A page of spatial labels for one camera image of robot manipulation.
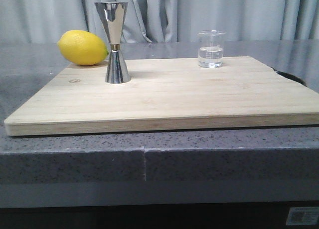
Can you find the grey curtain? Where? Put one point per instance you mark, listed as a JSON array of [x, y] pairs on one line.
[[44, 21]]

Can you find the white QR label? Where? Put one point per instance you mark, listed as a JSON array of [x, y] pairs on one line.
[[302, 216]]

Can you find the yellow lemon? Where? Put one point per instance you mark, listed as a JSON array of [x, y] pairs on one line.
[[82, 47]]

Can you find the glass beaker with liquid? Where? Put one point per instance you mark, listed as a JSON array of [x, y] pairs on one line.
[[211, 48]]

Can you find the wooden cutting board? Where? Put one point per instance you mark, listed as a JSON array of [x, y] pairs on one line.
[[165, 94]]

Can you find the steel double jigger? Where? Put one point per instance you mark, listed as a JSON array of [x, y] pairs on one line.
[[112, 15]]

